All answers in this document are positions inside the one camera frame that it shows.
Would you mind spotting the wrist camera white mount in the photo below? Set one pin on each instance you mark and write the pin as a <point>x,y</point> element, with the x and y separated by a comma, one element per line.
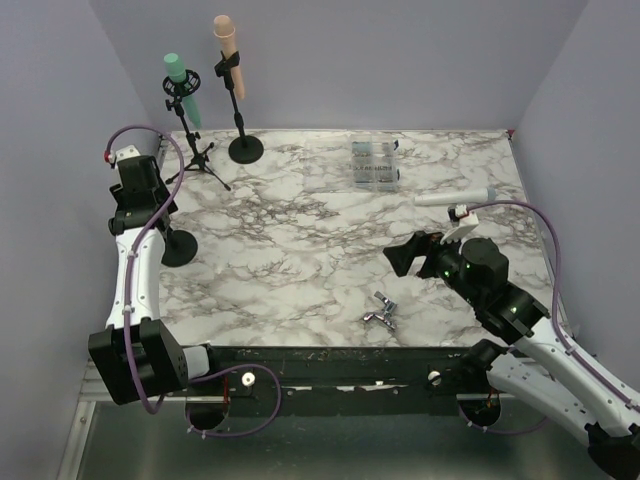
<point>114,157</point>
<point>463,221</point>

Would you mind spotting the white microphone grey mesh head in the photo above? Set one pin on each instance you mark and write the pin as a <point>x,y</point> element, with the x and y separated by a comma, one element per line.
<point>477,196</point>

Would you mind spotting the clear plastic screw box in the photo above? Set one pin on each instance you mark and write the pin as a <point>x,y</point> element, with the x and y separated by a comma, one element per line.
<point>360,162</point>

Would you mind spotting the black tall round-base stand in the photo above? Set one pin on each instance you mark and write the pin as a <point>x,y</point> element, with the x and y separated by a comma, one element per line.
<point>245,149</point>

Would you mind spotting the green microphone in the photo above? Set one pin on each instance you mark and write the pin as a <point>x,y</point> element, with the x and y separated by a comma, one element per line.
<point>180,84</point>

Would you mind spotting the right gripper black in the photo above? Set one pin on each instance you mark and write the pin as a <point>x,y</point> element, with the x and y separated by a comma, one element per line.
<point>419,243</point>

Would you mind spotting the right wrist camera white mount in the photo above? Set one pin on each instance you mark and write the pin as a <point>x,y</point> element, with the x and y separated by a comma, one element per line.
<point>463,221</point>

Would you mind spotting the aluminium frame rail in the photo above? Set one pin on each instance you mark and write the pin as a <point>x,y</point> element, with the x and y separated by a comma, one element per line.
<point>92,393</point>

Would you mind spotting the black tripod shock-mount stand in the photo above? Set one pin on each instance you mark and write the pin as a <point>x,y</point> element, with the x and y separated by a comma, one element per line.
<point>200,161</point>

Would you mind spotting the chrome faucet tap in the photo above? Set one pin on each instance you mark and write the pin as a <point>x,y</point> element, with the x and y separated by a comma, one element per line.
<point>385,315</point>

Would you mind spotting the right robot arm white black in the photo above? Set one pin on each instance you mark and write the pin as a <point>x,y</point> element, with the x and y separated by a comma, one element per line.
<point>576,391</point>

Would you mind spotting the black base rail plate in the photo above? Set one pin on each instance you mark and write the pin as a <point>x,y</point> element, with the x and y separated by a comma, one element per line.
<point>348,381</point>

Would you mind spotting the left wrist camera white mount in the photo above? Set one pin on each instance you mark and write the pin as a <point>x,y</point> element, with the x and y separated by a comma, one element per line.
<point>114,157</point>

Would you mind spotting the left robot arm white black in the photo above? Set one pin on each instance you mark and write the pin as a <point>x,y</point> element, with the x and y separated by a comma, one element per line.
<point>136,354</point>

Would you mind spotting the peach microphone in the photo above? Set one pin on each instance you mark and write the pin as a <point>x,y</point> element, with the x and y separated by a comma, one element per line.
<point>225,32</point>

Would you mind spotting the black round-base microphone stand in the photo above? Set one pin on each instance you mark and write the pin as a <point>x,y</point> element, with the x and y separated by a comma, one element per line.
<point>181,248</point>

